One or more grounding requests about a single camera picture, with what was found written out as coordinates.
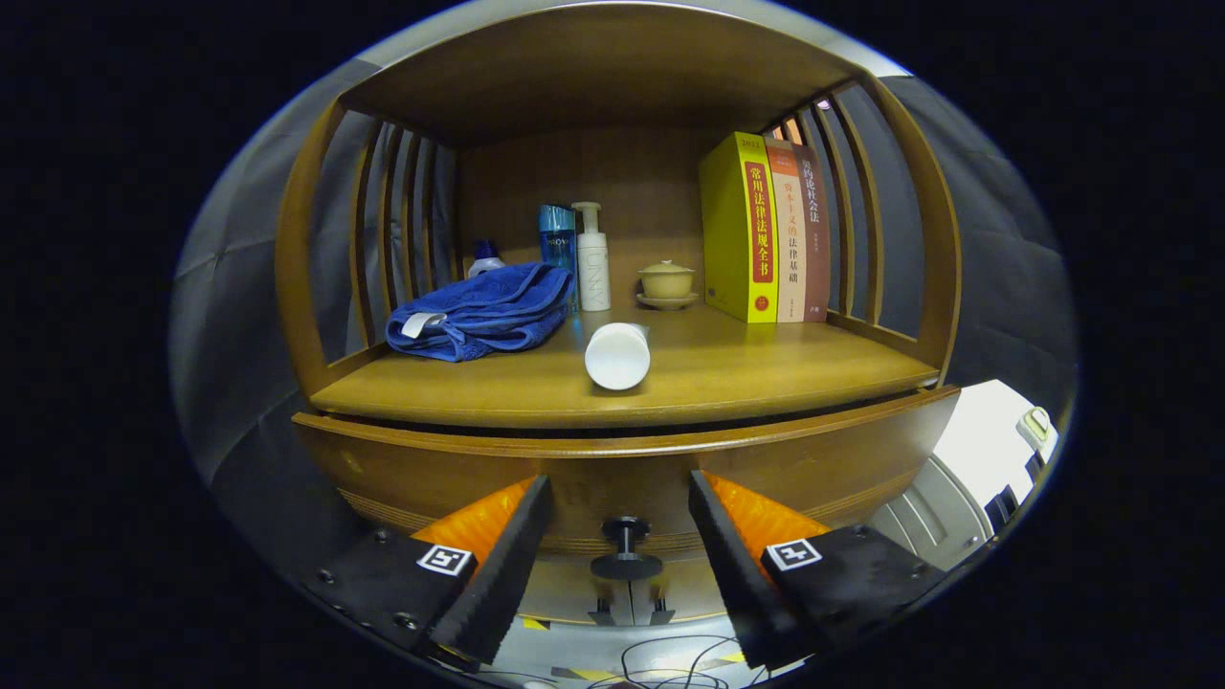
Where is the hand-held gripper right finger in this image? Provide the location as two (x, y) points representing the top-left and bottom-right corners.
(687, 469), (948, 671)

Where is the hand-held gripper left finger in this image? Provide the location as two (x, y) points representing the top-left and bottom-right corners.
(301, 474), (554, 669)

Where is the black drawer knob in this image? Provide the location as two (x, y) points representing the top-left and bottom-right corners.
(590, 517), (664, 582)

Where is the wooden drawer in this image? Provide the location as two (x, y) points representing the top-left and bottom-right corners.
(292, 386), (961, 566)

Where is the white cleanser tube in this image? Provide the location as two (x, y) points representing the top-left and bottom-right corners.
(584, 322), (652, 391)

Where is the wooden cabinet door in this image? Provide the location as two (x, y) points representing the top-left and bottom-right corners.
(520, 558), (628, 625)
(627, 558), (730, 623)

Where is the white side cabinet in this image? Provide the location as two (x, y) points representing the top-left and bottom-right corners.
(866, 379), (1061, 573)

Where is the wooden cabinet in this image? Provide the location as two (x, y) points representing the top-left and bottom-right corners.
(275, 2), (961, 432)

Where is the blue folded towel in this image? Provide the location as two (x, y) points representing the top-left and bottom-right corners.
(385, 262), (577, 364)

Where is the beige lidded teacup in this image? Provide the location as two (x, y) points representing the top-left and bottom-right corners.
(638, 259), (697, 300)

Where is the white pump bottle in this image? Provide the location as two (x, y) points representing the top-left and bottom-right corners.
(571, 201), (612, 313)

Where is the teal blue bottle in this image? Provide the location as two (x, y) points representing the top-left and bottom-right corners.
(538, 204), (579, 312)

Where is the small pale green object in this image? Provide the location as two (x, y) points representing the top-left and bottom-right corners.
(1016, 406), (1058, 451)

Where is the orange and cream book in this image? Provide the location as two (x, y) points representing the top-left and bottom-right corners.
(764, 139), (808, 323)

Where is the thick yellow book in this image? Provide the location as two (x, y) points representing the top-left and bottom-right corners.
(698, 131), (779, 324)

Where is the brown book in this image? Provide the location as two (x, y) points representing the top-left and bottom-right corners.
(794, 144), (832, 322)

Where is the black floor cable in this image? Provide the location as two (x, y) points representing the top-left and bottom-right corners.
(426, 634), (767, 689)

